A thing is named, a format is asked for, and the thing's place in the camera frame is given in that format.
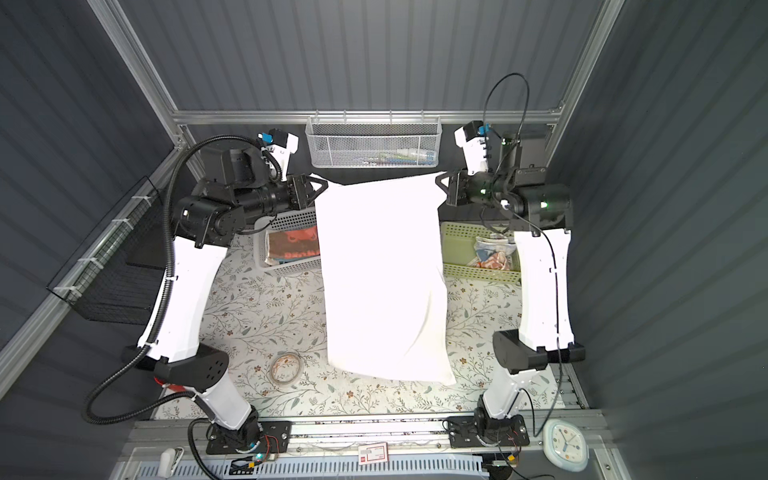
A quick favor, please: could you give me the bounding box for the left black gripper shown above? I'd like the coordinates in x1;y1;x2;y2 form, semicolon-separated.
231;172;324;223

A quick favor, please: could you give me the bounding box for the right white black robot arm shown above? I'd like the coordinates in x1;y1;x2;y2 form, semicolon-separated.
436;137;586;423

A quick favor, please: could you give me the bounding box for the black wire wall basket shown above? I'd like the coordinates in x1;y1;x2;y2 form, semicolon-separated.
46;176;166;326

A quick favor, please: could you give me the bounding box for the clear tape roll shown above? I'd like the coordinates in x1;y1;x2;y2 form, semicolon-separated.
267;352;304;386

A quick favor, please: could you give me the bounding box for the black corrugated cable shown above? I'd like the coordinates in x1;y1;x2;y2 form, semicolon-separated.
82;134;283;480

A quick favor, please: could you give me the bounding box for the orange towel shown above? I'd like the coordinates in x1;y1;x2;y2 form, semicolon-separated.
265;226;320;266

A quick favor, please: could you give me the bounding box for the green perforated plastic basket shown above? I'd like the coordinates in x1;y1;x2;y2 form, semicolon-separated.
440;222;522;285

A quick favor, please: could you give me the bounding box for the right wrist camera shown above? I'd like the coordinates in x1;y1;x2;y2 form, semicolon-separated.
454;120;489;176

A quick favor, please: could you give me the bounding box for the red pencil cup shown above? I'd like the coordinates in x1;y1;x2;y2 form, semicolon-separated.
154;377;185;393

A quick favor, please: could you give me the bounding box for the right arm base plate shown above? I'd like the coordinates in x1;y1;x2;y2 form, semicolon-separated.
442;415;530;449

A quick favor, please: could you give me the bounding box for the red white label card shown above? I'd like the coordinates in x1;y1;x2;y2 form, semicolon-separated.
358;442;389;466

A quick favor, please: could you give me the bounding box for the white towel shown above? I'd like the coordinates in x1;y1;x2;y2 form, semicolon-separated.
315;174;456;385

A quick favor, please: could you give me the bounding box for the white round clock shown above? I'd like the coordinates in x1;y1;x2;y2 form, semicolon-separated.
542;419;590;473

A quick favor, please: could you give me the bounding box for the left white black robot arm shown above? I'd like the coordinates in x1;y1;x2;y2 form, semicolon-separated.
130;139;327;431

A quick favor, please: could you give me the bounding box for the white wire wall basket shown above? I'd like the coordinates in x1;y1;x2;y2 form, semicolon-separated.
305;120;442;168

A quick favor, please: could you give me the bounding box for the patterned cloth in basket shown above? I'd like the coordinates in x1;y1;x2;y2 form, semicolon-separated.
468;233;517;271

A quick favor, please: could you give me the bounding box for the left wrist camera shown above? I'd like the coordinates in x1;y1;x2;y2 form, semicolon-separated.
258;128;299;180

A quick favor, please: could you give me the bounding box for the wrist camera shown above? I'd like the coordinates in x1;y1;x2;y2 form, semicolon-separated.
258;128;299;180
454;120;489;176

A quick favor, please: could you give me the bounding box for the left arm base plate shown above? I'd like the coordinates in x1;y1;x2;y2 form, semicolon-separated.
205;421;293;455

